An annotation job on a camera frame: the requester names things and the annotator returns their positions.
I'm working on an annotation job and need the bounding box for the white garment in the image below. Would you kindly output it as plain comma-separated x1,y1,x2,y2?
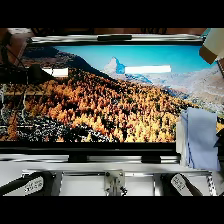
175,111,190,167

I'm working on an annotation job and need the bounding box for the light blue garment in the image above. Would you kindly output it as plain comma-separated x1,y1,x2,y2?
180,106,222,172

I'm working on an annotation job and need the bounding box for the dark garment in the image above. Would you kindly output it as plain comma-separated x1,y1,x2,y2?
213,128,224,174

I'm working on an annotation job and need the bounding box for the cardboard box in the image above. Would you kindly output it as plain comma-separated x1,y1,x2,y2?
198,28,224,65

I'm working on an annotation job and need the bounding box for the silver frame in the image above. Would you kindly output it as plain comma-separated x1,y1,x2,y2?
0,33,224,197

